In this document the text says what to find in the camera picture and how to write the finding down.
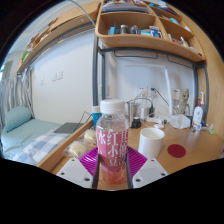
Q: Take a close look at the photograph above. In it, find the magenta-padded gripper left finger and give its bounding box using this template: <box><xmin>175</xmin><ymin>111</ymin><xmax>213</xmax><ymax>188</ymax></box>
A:
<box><xmin>55</xmin><ymin>146</ymin><xmax>102</xmax><ymax>190</ymax></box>

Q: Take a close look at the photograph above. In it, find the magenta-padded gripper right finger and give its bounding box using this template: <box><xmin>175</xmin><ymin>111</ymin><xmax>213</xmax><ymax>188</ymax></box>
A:
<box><xmin>124</xmin><ymin>146</ymin><xmax>169</xmax><ymax>190</ymax></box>

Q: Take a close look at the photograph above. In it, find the pink-labelled clear drink bottle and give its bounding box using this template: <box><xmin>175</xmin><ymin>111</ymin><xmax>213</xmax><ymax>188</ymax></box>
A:
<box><xmin>95</xmin><ymin>98</ymin><xmax>130</xmax><ymax>185</ymax></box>

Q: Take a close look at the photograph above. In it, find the wrapped pale bun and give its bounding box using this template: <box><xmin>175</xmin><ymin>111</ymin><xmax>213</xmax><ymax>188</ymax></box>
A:
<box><xmin>83</xmin><ymin>129</ymin><xmax>98</xmax><ymax>145</ymax></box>
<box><xmin>68</xmin><ymin>140</ymin><xmax>90</xmax><ymax>159</ymax></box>

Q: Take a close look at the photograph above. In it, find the white cup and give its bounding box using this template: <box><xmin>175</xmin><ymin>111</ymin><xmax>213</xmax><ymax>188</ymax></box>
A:
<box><xmin>137</xmin><ymin>127</ymin><xmax>166</xmax><ymax>160</ymax></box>

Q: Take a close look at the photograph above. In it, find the flat round red coaster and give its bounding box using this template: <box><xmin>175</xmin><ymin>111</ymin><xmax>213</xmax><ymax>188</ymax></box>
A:
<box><xmin>167</xmin><ymin>143</ymin><xmax>187</xmax><ymax>159</ymax></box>

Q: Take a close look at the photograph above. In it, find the dark grey laptop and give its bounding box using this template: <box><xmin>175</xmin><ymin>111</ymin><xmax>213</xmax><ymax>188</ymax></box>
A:
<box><xmin>53</xmin><ymin>122</ymin><xmax>84</xmax><ymax>135</ymax></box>

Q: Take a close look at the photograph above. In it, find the black power adapter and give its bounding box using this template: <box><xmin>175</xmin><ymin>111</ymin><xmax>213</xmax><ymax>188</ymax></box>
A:
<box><xmin>130</xmin><ymin>116</ymin><xmax>142</xmax><ymax>129</ymax></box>

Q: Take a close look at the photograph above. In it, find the white power strip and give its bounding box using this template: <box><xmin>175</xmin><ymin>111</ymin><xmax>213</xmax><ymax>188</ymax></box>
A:
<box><xmin>145</xmin><ymin>115</ymin><xmax>163</xmax><ymax>125</ymax></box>

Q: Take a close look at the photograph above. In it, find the bed with checkered blanket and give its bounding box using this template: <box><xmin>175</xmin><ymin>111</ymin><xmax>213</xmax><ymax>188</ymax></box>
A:
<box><xmin>0</xmin><ymin>106</ymin><xmax>92</xmax><ymax>166</ymax></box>

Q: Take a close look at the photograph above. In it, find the white tissue bag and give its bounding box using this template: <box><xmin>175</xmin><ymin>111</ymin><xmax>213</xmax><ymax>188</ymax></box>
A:
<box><xmin>169</xmin><ymin>114</ymin><xmax>192</xmax><ymax>130</ymax></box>

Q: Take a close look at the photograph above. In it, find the blue tube with white cap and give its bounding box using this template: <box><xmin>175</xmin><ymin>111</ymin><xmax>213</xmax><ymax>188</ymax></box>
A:
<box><xmin>91</xmin><ymin>105</ymin><xmax>103</xmax><ymax>129</ymax></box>

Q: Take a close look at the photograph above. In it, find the steel mug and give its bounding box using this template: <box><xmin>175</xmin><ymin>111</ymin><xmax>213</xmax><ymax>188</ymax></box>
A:
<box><xmin>127</xmin><ymin>101</ymin><xmax>141</xmax><ymax>123</ymax></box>

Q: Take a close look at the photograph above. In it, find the white pump bottle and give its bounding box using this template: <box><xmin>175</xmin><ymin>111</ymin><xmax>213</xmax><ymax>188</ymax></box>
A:
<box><xmin>192</xmin><ymin>99</ymin><xmax>204</xmax><ymax>128</ymax></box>

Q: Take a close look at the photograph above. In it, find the wooden tree figurine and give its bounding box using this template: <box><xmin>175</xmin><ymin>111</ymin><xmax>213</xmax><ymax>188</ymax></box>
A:
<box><xmin>178</xmin><ymin>88</ymin><xmax>191</xmax><ymax>116</ymax></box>

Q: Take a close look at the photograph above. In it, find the teal pillow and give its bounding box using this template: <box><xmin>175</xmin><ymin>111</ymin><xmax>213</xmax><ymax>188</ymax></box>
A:
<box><xmin>3</xmin><ymin>105</ymin><xmax>34</xmax><ymax>133</ymax></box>

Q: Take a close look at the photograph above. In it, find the white desk lamp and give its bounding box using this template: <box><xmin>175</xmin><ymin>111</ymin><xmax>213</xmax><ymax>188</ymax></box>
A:
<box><xmin>162</xmin><ymin>66</ymin><xmax>174</xmax><ymax>118</ymax></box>

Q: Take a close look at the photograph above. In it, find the wooden shelf unit with items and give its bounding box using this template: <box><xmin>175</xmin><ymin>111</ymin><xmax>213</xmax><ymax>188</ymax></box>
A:
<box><xmin>94</xmin><ymin>0</ymin><xmax>207</xmax><ymax>64</ymax></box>

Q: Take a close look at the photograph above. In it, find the white wall outlet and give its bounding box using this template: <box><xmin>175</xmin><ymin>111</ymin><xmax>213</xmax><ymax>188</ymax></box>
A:
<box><xmin>137</xmin><ymin>85</ymin><xmax>149</xmax><ymax>98</ymax></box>

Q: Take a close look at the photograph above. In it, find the grey metal frame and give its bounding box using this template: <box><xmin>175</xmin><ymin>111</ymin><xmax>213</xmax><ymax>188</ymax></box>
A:
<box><xmin>92</xmin><ymin>33</ymin><xmax>210</xmax><ymax>125</ymax></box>

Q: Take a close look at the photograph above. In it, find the white light switch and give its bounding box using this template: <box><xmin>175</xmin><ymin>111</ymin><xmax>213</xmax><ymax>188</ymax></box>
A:
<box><xmin>51</xmin><ymin>70</ymin><xmax>64</xmax><ymax>82</ymax></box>

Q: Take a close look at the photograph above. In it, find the long wooden wall shelf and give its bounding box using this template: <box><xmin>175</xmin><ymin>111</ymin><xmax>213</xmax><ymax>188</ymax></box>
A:
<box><xmin>16</xmin><ymin>1</ymin><xmax>101</xmax><ymax>75</ymax></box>

